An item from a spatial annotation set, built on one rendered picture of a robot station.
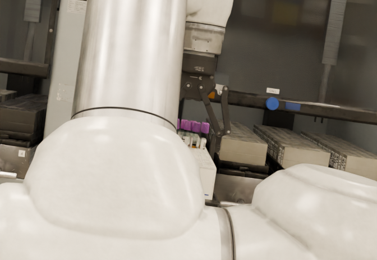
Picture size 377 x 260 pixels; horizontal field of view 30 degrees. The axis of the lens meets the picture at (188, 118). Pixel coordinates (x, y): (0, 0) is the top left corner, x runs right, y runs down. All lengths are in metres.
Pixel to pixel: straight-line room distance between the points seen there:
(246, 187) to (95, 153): 1.07
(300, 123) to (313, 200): 1.91
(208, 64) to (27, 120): 0.52
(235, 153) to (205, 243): 1.12
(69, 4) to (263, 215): 1.16
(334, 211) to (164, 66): 0.20
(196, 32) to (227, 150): 0.41
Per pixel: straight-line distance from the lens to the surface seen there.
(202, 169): 1.24
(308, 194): 0.59
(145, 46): 0.65
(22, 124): 1.70
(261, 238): 0.58
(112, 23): 0.66
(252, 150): 1.69
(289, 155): 1.70
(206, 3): 1.36
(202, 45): 1.36
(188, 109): 2.28
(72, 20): 1.69
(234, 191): 1.62
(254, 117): 2.46
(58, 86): 1.69
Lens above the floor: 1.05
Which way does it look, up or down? 5 degrees down
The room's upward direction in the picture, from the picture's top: 8 degrees clockwise
